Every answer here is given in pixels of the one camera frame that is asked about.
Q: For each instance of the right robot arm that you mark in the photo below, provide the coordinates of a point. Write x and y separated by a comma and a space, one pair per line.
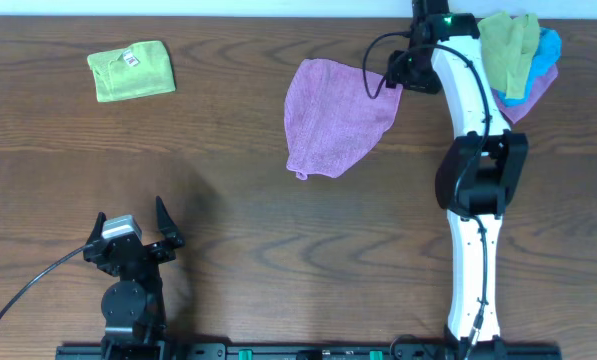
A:
477, 177

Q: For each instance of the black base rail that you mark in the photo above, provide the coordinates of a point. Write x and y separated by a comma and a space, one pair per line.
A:
403, 351

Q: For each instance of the large pink cloth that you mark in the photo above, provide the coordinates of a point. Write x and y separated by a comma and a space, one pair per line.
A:
330, 122

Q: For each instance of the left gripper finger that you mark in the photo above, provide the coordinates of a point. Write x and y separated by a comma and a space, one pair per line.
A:
96, 240
167, 226

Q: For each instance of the small pink cloth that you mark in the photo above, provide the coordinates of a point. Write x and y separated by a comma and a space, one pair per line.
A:
542, 83

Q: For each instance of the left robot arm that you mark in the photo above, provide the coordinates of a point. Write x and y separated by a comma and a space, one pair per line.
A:
133, 307

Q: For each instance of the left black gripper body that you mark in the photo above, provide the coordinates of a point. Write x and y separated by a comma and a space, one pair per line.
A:
129, 248

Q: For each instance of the blue cloth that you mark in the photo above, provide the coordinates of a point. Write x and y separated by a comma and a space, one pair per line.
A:
547, 54

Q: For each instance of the crumpled green cloth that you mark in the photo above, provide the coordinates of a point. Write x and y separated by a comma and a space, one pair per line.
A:
508, 47

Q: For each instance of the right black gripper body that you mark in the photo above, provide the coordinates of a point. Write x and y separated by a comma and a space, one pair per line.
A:
413, 73

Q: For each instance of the folded green cloth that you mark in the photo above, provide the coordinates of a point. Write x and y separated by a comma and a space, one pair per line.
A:
139, 70

